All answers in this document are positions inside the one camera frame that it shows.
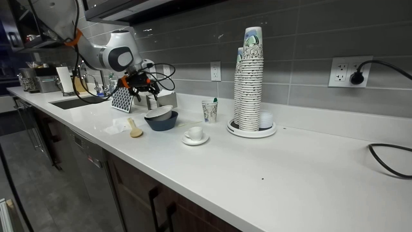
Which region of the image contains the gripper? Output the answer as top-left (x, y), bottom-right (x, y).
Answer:
top-left (127, 73), bottom-right (161, 103)

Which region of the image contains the white bowl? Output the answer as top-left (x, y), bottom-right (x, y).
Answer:
top-left (145, 105), bottom-right (173, 121)

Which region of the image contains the blue bowl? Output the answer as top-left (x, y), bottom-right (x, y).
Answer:
top-left (144, 111), bottom-right (179, 131)

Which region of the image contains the white saucer plate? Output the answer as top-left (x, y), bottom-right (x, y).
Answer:
top-left (181, 132), bottom-right (210, 146)

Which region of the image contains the metal napkin holder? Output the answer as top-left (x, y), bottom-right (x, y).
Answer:
top-left (146, 90), bottom-right (178, 110)

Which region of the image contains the black white patterned board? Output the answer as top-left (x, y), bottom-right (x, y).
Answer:
top-left (111, 86), bottom-right (134, 113)

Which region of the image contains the wooden spoon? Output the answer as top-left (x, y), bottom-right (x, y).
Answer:
top-left (127, 118), bottom-right (144, 138)

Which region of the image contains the tap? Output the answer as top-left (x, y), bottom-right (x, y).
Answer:
top-left (84, 70), bottom-right (108, 96)

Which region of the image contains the white teacup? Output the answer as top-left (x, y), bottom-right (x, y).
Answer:
top-left (184, 126), bottom-right (204, 141)

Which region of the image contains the patterned paper cup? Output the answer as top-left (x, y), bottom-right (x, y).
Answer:
top-left (202, 98), bottom-right (219, 124)

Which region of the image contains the sink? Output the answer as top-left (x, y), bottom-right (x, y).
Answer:
top-left (49, 95), bottom-right (108, 110)

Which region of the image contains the dark upper cabinet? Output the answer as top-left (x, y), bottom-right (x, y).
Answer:
top-left (82, 0), bottom-right (227, 27)

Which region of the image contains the short stack of paper cups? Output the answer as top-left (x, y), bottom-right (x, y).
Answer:
top-left (234, 47), bottom-right (244, 126)

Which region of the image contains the dishwasher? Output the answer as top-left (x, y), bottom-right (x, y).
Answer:
top-left (66, 127), bottom-right (125, 232)

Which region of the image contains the metal countertop appliance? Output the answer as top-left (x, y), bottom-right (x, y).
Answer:
top-left (18, 67), bottom-right (62, 94)

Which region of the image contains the tall stack of paper cups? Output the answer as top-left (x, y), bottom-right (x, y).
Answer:
top-left (239, 27), bottom-right (265, 131)

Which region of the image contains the white round cup tray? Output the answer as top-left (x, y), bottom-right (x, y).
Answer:
top-left (227, 118), bottom-right (277, 139)

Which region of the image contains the stack of white lids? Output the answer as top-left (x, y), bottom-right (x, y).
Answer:
top-left (259, 111), bottom-right (274, 130)

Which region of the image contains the black cabinet handle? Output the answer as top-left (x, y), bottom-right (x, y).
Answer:
top-left (148, 186), bottom-right (160, 232)

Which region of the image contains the white double wall socket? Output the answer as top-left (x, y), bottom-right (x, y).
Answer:
top-left (328, 56), bottom-right (374, 88)

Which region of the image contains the black cable with plug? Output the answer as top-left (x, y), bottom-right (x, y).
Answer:
top-left (350, 60), bottom-right (412, 85)

